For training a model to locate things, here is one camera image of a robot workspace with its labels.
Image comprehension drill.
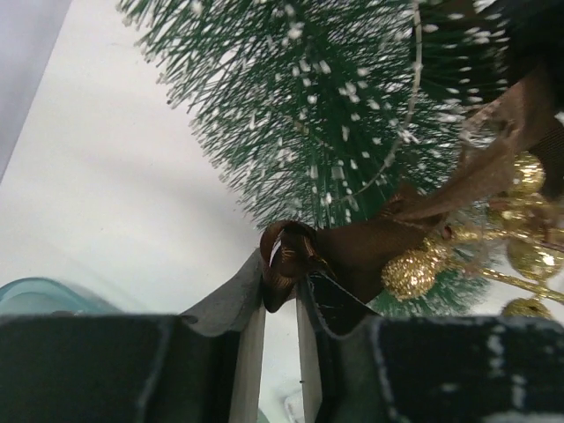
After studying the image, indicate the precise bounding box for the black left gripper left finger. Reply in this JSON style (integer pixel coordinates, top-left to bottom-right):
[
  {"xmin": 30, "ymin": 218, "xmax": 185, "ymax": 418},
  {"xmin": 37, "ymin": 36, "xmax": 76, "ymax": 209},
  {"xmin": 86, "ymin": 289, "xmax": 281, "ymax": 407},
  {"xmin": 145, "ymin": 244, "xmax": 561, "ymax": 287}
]
[{"xmin": 1, "ymin": 253, "xmax": 265, "ymax": 422}]

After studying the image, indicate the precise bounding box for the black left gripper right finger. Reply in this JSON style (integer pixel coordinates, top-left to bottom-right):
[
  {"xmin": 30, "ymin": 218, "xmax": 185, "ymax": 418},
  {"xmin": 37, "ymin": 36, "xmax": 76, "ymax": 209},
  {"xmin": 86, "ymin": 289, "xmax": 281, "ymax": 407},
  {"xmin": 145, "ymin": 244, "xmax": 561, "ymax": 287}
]
[{"xmin": 297, "ymin": 273, "xmax": 563, "ymax": 422}]

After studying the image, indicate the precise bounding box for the thin wire light string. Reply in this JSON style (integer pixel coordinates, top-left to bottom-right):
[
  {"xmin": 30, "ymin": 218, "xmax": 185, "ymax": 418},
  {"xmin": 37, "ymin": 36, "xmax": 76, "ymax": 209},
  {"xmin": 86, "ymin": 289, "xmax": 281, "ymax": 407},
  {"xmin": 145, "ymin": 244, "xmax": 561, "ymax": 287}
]
[{"xmin": 334, "ymin": 0, "xmax": 427, "ymax": 204}]

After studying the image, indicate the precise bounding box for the gold glitter berry sprig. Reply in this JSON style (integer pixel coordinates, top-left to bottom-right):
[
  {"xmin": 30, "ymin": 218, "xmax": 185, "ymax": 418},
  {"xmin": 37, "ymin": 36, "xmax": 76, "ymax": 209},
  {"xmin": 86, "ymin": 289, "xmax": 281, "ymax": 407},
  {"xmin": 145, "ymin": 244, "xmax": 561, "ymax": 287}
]
[{"xmin": 382, "ymin": 152, "xmax": 563, "ymax": 319}]

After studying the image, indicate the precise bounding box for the small green christmas tree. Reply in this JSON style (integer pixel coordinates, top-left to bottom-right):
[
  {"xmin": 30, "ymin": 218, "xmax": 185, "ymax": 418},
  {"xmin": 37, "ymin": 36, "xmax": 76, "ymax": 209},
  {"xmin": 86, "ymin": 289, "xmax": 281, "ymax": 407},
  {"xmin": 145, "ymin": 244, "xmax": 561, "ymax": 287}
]
[{"xmin": 116, "ymin": 0, "xmax": 530, "ymax": 318}]

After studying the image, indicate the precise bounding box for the brown ribbon bow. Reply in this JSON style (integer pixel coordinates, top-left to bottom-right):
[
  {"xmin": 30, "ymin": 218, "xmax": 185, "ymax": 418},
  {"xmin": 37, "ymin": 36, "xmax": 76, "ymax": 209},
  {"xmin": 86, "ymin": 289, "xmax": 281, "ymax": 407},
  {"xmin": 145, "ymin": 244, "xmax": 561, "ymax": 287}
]
[{"xmin": 260, "ymin": 63, "xmax": 563, "ymax": 313}]

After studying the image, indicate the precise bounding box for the teal plastic tray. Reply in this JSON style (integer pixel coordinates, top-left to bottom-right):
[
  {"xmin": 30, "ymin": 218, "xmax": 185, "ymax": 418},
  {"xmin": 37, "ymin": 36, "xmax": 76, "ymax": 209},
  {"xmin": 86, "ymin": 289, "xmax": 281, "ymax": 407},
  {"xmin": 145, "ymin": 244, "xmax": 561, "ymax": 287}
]
[{"xmin": 1, "ymin": 277, "xmax": 122, "ymax": 315}]

